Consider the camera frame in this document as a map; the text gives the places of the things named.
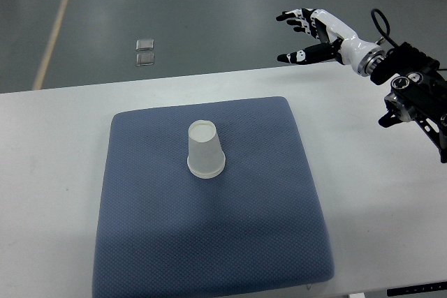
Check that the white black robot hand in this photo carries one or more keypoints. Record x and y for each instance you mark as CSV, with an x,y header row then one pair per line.
x,y
336,40

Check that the white paper cup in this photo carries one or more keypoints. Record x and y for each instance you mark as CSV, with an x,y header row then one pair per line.
x,y
206,175
205,153

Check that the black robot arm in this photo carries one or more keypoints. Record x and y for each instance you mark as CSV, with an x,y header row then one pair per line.
x,y
417,92

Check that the upper metal floor plate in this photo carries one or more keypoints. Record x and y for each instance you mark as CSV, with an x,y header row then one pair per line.
x,y
144,44

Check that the blue fabric cushion mat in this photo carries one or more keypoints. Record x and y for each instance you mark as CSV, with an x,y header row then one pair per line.
x,y
163,232

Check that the black table control panel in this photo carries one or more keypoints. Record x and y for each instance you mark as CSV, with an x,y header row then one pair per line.
x,y
417,289

